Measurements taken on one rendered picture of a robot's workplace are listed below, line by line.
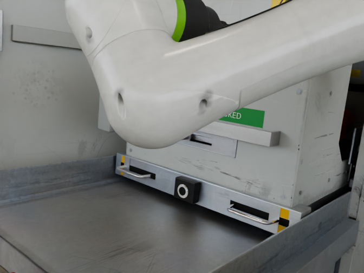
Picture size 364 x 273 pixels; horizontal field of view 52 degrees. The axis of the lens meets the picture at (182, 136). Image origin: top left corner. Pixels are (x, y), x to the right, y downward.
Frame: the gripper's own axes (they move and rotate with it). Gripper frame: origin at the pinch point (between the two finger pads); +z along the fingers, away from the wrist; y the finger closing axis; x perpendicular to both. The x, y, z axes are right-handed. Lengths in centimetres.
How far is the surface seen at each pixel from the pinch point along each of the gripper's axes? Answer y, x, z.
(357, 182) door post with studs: 14.7, -29.1, 31.8
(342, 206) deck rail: 13.8, -34.5, 26.4
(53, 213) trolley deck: -29, -38, -24
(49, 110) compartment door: -58, -21, -9
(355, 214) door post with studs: 16, -37, 32
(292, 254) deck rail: 13.7, -37.9, -0.6
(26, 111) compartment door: -59, -21, -15
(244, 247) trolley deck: 5.9, -38.4, -4.4
